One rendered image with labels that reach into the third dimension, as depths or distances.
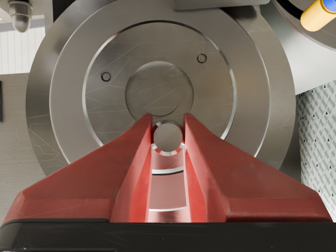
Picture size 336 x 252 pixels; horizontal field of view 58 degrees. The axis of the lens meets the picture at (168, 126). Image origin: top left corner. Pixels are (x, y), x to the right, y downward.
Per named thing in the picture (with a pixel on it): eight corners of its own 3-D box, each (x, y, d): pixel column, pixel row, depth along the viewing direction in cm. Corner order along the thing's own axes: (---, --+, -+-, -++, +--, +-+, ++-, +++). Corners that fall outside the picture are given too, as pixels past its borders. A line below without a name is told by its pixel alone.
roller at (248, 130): (268, -11, 16) (274, 211, 15) (207, 85, 42) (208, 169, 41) (50, -10, 16) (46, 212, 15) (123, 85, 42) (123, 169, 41)
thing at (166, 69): (220, 5, 15) (252, 157, 14) (214, 21, 17) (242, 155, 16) (68, 34, 15) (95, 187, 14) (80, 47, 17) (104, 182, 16)
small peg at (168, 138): (172, 112, 12) (193, 142, 12) (171, 118, 14) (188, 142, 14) (142, 133, 12) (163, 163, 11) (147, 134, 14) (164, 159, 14)
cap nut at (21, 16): (26, -1, 48) (27, 27, 48) (36, 10, 52) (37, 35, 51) (3, 1, 48) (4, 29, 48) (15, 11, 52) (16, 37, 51)
